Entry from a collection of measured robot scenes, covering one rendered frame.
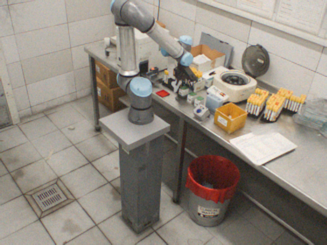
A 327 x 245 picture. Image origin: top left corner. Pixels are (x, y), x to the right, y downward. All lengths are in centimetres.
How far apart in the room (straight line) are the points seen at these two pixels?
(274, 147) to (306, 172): 21
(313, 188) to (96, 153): 196
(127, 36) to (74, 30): 181
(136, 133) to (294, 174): 83
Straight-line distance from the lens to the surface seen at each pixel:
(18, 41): 334
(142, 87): 175
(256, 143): 187
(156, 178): 216
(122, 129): 181
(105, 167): 293
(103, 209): 262
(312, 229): 241
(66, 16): 346
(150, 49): 235
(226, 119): 189
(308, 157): 192
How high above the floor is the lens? 202
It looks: 36 degrees down
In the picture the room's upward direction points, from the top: 3 degrees clockwise
